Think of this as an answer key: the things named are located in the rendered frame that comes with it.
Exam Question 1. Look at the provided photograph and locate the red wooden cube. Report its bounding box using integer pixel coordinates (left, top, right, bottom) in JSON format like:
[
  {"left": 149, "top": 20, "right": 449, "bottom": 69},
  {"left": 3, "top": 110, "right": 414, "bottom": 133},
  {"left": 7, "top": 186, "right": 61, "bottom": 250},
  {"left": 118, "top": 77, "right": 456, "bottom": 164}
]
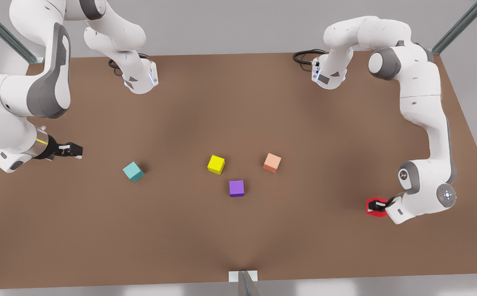
[{"left": 366, "top": 197, "right": 389, "bottom": 218}]

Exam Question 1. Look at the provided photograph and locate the teal wooden cube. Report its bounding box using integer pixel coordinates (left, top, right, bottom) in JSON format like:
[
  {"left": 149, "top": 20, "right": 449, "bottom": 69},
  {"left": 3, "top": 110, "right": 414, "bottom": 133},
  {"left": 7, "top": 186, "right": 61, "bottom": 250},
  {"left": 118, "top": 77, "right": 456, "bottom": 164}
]
[{"left": 123, "top": 161, "right": 145, "bottom": 183}]

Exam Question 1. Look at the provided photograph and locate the orange wooden cube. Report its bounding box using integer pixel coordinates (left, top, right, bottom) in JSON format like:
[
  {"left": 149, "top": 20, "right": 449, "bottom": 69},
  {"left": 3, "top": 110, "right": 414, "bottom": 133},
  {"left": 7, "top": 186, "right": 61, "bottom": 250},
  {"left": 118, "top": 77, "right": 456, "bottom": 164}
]
[{"left": 263, "top": 153, "right": 282, "bottom": 173}]

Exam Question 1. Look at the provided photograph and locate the yellow wooden cube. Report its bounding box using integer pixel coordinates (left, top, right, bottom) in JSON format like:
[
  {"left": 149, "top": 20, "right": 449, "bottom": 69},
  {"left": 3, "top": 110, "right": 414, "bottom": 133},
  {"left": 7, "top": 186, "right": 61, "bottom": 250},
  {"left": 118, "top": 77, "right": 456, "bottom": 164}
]
[{"left": 207, "top": 155, "right": 226, "bottom": 176}]

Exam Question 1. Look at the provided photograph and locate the purple wooden cube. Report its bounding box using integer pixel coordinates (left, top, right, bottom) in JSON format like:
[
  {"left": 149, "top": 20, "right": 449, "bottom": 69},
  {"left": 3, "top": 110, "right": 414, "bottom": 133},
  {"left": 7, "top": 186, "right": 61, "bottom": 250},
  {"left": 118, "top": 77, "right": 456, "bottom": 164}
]
[{"left": 229, "top": 180, "right": 245, "bottom": 198}]

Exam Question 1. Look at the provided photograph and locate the black cable loop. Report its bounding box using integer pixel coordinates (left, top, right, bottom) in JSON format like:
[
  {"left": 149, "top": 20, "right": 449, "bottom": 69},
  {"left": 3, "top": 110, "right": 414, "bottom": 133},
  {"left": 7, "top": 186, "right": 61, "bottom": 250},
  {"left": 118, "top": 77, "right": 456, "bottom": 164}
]
[
  {"left": 108, "top": 53, "right": 149, "bottom": 77},
  {"left": 293, "top": 49, "right": 326, "bottom": 73}
]

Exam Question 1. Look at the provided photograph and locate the silver frame post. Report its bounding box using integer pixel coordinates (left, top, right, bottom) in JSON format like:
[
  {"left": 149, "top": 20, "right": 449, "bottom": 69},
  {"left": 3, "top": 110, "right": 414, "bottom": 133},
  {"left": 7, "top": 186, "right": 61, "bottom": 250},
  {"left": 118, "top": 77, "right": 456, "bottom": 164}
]
[
  {"left": 0, "top": 0, "right": 44, "bottom": 65},
  {"left": 228, "top": 270, "right": 260, "bottom": 296},
  {"left": 430, "top": 0, "right": 477, "bottom": 56}
]

